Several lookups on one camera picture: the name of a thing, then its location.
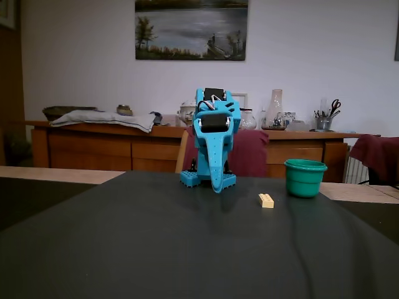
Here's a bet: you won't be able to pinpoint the dark framed wall picture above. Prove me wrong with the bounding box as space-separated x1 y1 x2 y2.
394 0 399 62

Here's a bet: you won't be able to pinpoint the white radiator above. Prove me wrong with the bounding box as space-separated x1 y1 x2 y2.
344 146 370 184

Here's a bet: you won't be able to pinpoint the clear glass dish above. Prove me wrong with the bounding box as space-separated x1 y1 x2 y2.
286 120 310 132

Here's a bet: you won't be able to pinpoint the round glass bowl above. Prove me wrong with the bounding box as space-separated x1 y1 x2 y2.
239 111 257 130

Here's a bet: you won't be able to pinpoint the dark grey table mat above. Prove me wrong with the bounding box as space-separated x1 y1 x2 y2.
0 170 399 299

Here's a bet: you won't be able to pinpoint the cream lego brick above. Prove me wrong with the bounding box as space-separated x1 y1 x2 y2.
258 192 275 209

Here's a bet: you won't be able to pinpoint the black handled scissors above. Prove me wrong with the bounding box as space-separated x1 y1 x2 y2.
329 98 342 119

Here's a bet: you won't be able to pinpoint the grey pen cup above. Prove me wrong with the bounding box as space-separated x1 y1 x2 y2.
316 116 333 131

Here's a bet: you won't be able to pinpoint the dark shallow bowl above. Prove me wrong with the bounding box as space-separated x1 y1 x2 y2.
42 106 99 121

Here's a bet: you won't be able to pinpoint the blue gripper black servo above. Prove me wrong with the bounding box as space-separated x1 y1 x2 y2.
193 99 241 194

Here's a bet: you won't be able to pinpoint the blue perforated robot base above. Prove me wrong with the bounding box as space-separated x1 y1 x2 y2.
180 169 238 189

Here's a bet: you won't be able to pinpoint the green plastic cup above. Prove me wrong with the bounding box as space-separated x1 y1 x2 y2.
284 159 329 199

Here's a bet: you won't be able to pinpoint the wooden sideboard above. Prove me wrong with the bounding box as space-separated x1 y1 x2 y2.
26 120 381 183

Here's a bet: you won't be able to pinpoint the tall glass flask vase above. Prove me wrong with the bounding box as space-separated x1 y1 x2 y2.
261 89 288 131

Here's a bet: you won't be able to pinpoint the white picture frame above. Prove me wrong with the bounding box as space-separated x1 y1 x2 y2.
231 92 249 110

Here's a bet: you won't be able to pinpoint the lake landscape painting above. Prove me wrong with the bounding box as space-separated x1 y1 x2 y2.
135 0 249 62

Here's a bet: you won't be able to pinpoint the maroon draped cloth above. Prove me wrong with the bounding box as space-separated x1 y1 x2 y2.
349 129 399 185

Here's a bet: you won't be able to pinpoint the folded white cloth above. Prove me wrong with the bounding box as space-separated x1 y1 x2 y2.
49 109 156 134

